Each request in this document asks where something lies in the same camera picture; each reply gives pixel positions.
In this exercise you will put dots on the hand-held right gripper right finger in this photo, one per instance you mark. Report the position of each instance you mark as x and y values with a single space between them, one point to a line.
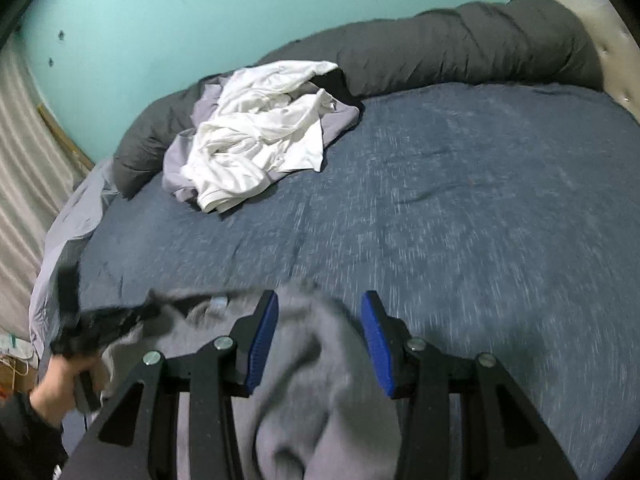
375 345

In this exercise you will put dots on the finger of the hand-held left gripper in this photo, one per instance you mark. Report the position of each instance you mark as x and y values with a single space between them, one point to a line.
150 307

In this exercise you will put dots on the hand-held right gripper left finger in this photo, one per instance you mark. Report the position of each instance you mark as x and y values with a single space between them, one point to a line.
261 345

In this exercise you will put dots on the grey knit sweater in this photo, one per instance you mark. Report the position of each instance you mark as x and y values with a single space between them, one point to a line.
320 390

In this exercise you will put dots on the person's left forearm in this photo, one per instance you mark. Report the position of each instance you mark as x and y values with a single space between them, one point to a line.
22 440

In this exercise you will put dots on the person's left hand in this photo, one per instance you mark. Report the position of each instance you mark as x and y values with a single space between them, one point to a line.
52 385

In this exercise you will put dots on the brown cardboard box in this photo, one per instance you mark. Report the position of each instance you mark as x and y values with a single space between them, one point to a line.
12 375

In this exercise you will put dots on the light grey bed sheet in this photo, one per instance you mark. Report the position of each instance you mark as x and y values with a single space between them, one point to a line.
65 240

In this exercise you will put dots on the striped beige curtain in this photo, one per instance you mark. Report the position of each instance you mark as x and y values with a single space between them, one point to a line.
25 185

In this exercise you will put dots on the blue heathered bed blanket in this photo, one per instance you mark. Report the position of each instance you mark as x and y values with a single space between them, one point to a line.
475 210

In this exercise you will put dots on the white crumpled garment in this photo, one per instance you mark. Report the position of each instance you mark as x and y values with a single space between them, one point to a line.
250 145

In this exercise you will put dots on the lavender crumpled garment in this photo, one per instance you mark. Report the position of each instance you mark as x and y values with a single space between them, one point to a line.
341 120

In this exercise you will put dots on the dark grey rolled duvet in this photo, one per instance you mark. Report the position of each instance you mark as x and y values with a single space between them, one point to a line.
450 45

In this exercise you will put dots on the cream tufted headboard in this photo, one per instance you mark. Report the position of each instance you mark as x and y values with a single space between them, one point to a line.
620 60

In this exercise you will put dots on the wooden wall trim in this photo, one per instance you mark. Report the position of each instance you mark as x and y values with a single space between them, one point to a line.
65 140

